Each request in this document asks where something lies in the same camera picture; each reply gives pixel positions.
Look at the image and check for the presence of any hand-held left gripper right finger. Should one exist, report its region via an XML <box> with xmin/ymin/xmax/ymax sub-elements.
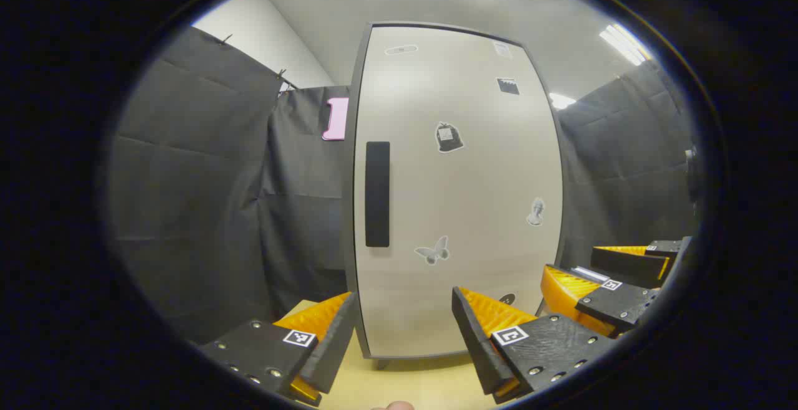
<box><xmin>451</xmin><ymin>286</ymin><xmax>621</xmax><ymax>406</ymax></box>

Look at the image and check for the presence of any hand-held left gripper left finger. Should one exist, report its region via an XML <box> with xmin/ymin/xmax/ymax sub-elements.
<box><xmin>199</xmin><ymin>292</ymin><xmax>361</xmax><ymax>408</ymax></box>

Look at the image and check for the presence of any black cabinet door handle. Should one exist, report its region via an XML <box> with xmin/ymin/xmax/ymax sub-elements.
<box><xmin>365</xmin><ymin>141</ymin><xmax>392</xmax><ymax>249</ymax></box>

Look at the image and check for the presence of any grey cabinet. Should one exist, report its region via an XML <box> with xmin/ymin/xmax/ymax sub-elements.
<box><xmin>341</xmin><ymin>21</ymin><xmax>568</xmax><ymax>370</ymax></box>

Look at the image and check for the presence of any grey cabinet door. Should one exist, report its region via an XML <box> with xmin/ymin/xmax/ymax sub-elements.
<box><xmin>353</xmin><ymin>24</ymin><xmax>565</xmax><ymax>359</ymax></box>

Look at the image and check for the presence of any black backdrop cloth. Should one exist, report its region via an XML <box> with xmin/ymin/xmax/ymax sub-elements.
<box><xmin>554</xmin><ymin>58</ymin><xmax>699</xmax><ymax>270</ymax></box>
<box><xmin>259</xmin><ymin>85</ymin><xmax>351</xmax><ymax>320</ymax></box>
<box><xmin>107</xmin><ymin>24</ymin><xmax>284</xmax><ymax>342</ymax></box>

